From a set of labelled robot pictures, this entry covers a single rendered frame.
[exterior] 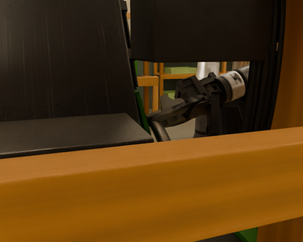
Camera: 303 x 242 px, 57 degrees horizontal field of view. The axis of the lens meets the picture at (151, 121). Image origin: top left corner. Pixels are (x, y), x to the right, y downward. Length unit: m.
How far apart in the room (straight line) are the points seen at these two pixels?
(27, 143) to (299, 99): 0.38
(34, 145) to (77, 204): 0.19
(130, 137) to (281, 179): 0.21
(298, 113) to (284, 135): 0.10
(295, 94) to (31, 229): 0.36
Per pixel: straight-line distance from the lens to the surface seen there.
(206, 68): 0.94
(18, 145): 0.42
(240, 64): 1.19
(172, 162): 0.24
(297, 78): 0.43
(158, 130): 0.66
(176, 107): 0.66
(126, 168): 0.23
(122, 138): 0.41
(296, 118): 0.44
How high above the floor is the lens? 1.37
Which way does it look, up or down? 14 degrees down
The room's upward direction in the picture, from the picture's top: straight up
